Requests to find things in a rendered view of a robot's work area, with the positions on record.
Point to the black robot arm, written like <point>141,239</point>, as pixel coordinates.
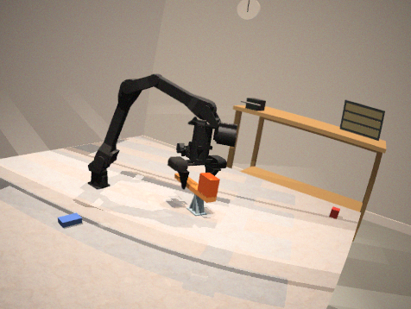
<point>130,89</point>

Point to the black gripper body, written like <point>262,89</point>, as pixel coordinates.
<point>199,156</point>

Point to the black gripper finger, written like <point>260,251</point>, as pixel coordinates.
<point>211,170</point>
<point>183,178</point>

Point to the small red block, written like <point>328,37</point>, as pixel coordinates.
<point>334,212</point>

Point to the blue rectangular block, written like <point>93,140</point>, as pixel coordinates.
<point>69,220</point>

